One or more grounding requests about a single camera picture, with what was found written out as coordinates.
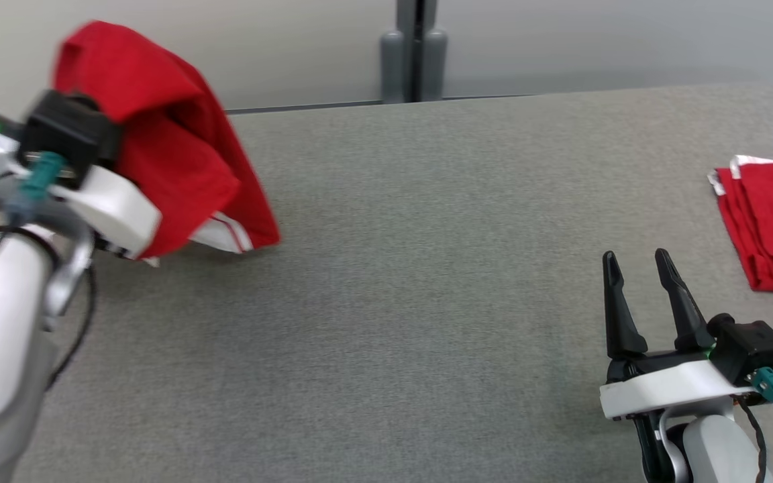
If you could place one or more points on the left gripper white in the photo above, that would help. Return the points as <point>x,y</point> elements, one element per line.
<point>121,211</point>

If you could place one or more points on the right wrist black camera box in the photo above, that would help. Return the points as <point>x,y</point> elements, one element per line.
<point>752,349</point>

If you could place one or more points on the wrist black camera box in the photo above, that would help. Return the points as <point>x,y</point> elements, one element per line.
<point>68,134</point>
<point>752,349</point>

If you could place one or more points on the grey partition post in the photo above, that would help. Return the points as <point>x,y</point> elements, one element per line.
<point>405,27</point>

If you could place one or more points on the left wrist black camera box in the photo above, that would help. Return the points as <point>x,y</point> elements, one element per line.
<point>68,134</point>

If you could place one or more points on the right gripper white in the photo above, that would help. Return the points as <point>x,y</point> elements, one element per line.
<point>668,389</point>

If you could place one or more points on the red jersey with striped trim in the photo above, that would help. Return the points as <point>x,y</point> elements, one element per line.
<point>172,147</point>

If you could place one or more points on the grey wall base rail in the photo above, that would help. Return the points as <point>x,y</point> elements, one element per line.
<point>306,106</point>
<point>487,97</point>

